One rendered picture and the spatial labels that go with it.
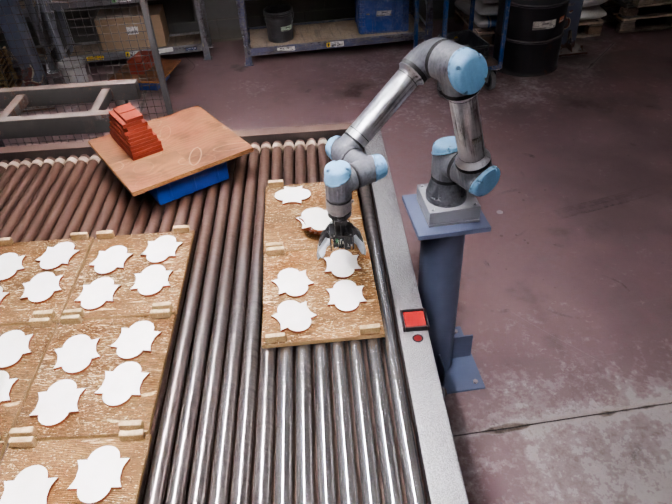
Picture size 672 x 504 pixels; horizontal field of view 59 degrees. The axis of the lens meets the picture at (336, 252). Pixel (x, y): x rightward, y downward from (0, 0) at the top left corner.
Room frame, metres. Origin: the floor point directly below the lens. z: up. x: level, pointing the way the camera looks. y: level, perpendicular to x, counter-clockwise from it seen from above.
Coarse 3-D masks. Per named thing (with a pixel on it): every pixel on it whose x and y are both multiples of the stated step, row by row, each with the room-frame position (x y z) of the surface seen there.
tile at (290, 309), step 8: (280, 304) 1.30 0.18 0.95; (288, 304) 1.29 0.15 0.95; (296, 304) 1.29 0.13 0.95; (304, 304) 1.29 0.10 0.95; (280, 312) 1.26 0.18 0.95; (288, 312) 1.26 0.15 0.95; (296, 312) 1.26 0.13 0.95; (304, 312) 1.25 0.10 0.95; (280, 320) 1.23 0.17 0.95; (288, 320) 1.23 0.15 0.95; (296, 320) 1.22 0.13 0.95; (304, 320) 1.22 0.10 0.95; (288, 328) 1.20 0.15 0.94; (296, 328) 1.19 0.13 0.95; (304, 328) 1.19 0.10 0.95
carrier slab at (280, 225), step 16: (272, 192) 1.92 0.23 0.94; (320, 192) 1.90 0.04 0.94; (352, 192) 1.89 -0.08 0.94; (272, 208) 1.82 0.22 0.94; (288, 208) 1.81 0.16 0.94; (304, 208) 1.80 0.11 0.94; (352, 208) 1.78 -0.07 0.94; (272, 224) 1.72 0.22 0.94; (288, 224) 1.71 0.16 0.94; (272, 240) 1.62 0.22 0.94; (288, 240) 1.62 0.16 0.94; (304, 240) 1.61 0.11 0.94
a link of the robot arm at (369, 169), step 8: (352, 152) 1.54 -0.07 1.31; (360, 152) 1.53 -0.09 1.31; (344, 160) 1.53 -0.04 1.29; (352, 160) 1.51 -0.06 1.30; (360, 160) 1.49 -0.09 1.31; (368, 160) 1.48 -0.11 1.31; (376, 160) 1.49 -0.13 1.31; (384, 160) 1.49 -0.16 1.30; (360, 168) 1.45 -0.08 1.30; (368, 168) 1.46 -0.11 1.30; (376, 168) 1.46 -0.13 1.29; (384, 168) 1.48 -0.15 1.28; (360, 176) 1.44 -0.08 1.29; (368, 176) 1.45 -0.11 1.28; (376, 176) 1.46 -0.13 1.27; (384, 176) 1.48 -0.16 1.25; (360, 184) 1.43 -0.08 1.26
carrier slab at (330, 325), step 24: (264, 264) 1.50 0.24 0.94; (288, 264) 1.49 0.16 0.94; (312, 264) 1.48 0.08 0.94; (360, 264) 1.47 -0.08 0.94; (264, 288) 1.38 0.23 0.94; (312, 288) 1.37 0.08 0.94; (264, 312) 1.28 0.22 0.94; (312, 312) 1.26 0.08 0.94; (336, 312) 1.26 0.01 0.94; (360, 312) 1.25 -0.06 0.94; (264, 336) 1.18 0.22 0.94; (288, 336) 1.17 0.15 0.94; (312, 336) 1.17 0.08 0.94; (336, 336) 1.16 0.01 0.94; (360, 336) 1.16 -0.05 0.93; (384, 336) 1.16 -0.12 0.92
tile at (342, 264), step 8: (336, 256) 1.50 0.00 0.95; (344, 256) 1.50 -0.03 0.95; (352, 256) 1.50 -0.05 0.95; (328, 264) 1.47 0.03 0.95; (336, 264) 1.46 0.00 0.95; (344, 264) 1.46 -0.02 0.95; (352, 264) 1.46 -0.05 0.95; (328, 272) 1.43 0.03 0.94; (336, 272) 1.42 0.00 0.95; (344, 272) 1.42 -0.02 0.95; (352, 272) 1.42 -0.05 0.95
